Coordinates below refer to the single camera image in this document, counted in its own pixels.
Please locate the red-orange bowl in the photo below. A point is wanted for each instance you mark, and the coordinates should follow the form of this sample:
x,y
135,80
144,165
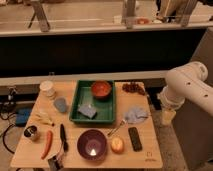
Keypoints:
x,y
100,89

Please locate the metal can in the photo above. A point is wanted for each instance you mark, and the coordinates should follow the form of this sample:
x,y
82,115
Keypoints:
x,y
31,133

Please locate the blue box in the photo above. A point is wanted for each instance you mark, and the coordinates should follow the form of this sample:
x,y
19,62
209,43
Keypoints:
x,y
22,116

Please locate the green plastic tray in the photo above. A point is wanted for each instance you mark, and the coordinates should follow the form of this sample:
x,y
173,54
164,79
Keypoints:
x,y
105,108

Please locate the light blue cup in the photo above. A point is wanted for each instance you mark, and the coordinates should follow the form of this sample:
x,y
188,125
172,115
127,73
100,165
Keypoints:
x,y
60,104

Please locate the black handled knife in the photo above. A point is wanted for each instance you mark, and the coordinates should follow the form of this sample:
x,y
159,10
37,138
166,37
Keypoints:
x,y
63,138

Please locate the white stacked cups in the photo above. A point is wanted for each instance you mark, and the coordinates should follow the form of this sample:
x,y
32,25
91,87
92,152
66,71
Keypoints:
x,y
47,89

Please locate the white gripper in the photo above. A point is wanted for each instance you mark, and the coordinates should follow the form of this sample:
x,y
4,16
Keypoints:
x,y
167,116

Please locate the yellow banana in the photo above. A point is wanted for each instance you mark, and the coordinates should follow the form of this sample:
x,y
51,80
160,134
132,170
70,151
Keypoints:
x,y
44,118

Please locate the black remote control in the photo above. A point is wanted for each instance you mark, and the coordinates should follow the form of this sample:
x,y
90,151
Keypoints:
x,y
135,139

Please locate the blue sponge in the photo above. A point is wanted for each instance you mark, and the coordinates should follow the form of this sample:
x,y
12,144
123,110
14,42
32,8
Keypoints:
x,y
87,110

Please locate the red chili pepper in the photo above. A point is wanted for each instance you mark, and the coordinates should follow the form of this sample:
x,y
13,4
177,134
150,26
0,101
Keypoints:
x,y
49,137

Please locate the light blue towel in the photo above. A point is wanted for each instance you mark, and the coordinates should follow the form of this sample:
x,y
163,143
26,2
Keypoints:
x,y
135,115

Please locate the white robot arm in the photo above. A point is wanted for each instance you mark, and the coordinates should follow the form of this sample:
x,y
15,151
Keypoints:
x,y
185,82

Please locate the purple bowl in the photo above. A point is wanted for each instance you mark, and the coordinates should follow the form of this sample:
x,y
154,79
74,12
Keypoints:
x,y
92,145

